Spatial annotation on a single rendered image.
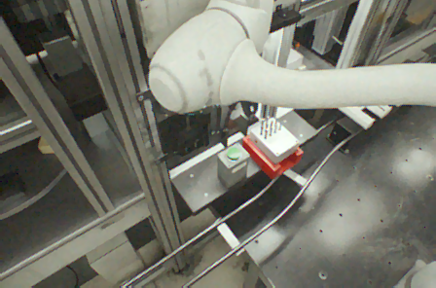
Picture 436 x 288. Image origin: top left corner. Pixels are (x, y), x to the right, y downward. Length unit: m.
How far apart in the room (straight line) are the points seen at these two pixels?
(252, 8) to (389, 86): 0.24
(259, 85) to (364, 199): 0.97
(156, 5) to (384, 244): 1.07
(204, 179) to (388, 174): 0.80
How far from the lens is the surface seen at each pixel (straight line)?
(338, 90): 0.43
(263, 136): 0.94
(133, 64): 0.63
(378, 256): 1.23
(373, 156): 1.46
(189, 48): 0.41
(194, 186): 0.95
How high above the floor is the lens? 1.74
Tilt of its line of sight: 50 degrees down
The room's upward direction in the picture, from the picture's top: straight up
